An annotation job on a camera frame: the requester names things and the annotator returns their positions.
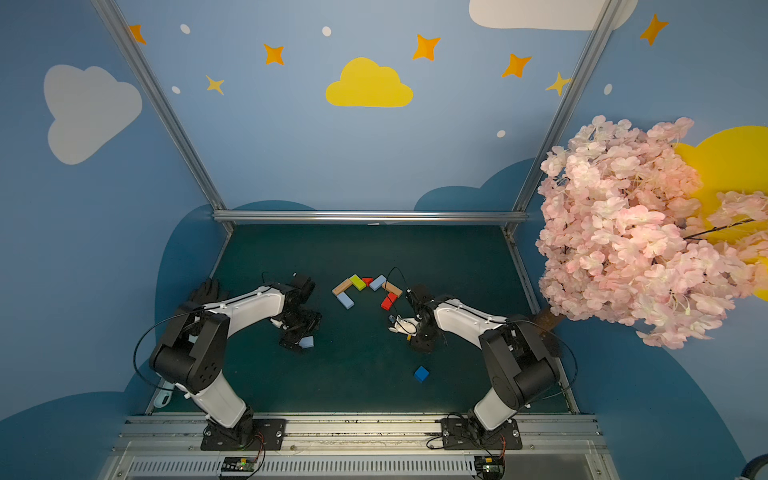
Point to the left aluminium frame post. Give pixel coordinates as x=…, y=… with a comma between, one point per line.
x=116, y=25

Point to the light blue plastic dustpan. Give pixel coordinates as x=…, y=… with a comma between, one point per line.
x=162, y=398

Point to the aluminium frame rail front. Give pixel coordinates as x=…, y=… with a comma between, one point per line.
x=359, y=446

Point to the small circuit board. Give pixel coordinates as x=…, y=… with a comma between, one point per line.
x=489, y=467
x=242, y=466

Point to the red rectangular block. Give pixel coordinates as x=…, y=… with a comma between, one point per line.
x=389, y=301

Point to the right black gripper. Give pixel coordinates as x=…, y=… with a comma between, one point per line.
x=420, y=339

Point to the left small circuit board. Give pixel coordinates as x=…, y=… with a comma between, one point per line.
x=242, y=466

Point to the right aluminium frame post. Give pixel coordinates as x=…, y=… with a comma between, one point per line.
x=587, y=62

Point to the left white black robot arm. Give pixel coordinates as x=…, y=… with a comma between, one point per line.
x=191, y=352

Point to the aluminium frame back crossbar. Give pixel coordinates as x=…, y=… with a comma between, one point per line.
x=367, y=217

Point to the black green work glove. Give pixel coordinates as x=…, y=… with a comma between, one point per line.
x=208, y=292

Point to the natural wood block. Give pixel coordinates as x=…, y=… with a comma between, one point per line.
x=393, y=291
x=342, y=287

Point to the lime green block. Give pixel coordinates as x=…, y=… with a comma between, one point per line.
x=357, y=282

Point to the dark blue small block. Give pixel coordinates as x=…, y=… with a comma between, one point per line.
x=421, y=374

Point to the aluminium frame post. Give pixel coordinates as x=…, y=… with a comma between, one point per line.
x=116, y=25
x=587, y=62

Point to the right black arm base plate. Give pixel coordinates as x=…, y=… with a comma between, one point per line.
x=464, y=433

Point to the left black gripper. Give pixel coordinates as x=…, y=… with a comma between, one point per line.
x=298, y=330

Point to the right small circuit board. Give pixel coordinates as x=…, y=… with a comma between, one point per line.
x=489, y=467

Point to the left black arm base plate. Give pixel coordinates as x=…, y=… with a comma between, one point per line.
x=270, y=435

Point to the pink artificial blossom tree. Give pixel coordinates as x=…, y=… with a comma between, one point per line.
x=626, y=239

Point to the light blue block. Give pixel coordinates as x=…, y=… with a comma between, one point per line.
x=345, y=300
x=378, y=282
x=307, y=342

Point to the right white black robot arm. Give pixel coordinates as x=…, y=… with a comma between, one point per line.
x=519, y=364

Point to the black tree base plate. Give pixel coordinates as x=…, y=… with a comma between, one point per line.
x=546, y=323

